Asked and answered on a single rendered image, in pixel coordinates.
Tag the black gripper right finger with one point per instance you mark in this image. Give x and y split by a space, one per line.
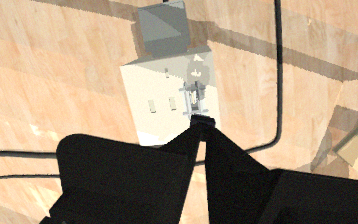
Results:
241 190

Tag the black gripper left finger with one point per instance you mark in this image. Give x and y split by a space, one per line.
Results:
157 176

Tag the black cable with grey plug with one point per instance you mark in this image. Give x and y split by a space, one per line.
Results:
165 31

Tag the white power cube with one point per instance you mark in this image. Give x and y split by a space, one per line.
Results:
155 103

